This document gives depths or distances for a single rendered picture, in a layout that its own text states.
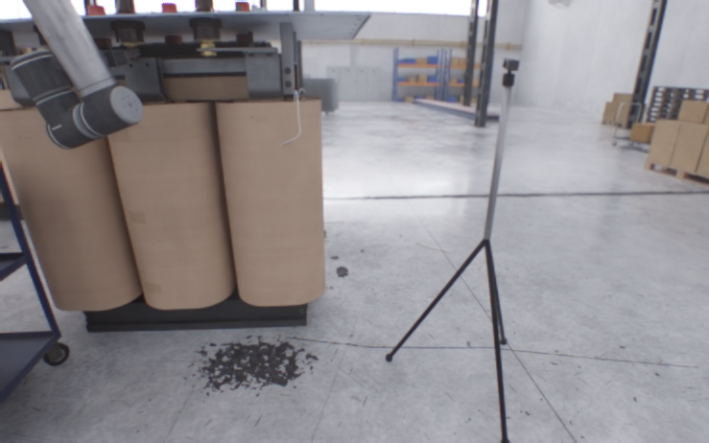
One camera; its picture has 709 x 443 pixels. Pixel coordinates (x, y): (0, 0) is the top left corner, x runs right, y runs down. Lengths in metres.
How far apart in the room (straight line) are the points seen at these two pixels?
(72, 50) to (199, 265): 0.92
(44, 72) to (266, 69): 0.66
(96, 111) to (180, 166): 0.46
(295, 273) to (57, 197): 1.00
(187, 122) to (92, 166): 0.45
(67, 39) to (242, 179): 0.69
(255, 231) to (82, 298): 0.85
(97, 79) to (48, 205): 0.79
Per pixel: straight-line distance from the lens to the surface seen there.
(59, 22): 1.18
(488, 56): 10.71
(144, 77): 1.56
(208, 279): 1.70
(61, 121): 1.28
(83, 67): 1.17
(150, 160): 1.56
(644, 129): 8.85
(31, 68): 1.28
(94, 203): 1.76
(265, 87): 1.44
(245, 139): 1.43
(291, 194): 1.46
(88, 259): 1.85
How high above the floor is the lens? 1.15
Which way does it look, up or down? 21 degrees down
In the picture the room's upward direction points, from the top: straight up
